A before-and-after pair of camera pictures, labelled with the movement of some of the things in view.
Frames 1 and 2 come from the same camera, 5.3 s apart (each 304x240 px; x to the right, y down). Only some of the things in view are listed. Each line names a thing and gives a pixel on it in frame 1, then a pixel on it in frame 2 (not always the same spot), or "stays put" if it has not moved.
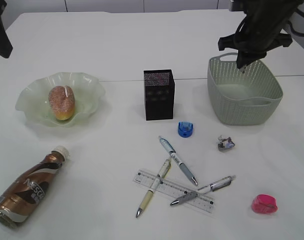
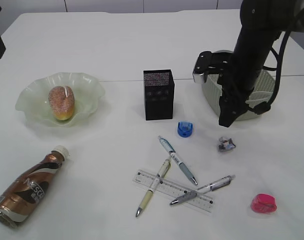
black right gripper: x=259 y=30 -> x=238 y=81
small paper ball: x=224 y=143 stays put
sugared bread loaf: x=62 y=98 stays put
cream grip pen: x=163 y=171 stays put
